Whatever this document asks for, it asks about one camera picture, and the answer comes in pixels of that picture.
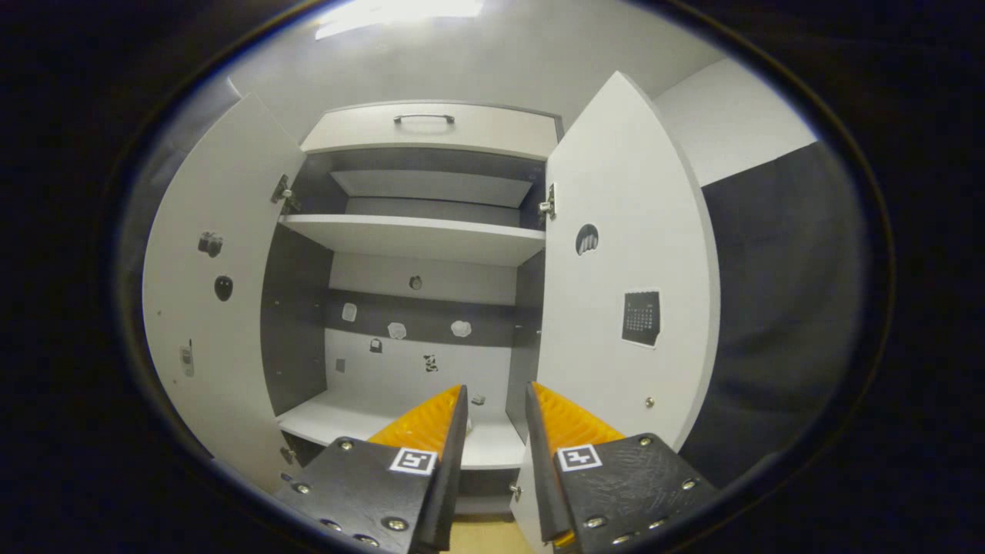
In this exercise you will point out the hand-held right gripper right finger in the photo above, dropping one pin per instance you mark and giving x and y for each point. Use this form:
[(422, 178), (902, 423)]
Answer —
[(542, 477)]

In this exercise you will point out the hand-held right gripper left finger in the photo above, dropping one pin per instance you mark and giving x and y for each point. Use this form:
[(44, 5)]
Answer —
[(450, 477)]

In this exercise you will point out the white shoe cabinet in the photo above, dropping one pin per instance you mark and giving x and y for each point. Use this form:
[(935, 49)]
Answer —
[(408, 377)]

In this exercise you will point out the white shoe cabinet door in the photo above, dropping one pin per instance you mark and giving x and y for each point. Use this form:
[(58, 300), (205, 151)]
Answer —
[(639, 192), (215, 346)]

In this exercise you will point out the metal cabinet door hinge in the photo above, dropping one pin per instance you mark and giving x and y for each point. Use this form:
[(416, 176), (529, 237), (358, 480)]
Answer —
[(548, 204), (288, 455), (283, 192), (514, 489)]

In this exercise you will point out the white cabinet shelf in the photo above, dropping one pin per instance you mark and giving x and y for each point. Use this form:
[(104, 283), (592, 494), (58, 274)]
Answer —
[(415, 238)]

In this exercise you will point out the white cabinet drawer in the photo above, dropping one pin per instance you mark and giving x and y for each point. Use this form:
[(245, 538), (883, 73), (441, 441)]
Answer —
[(492, 131)]

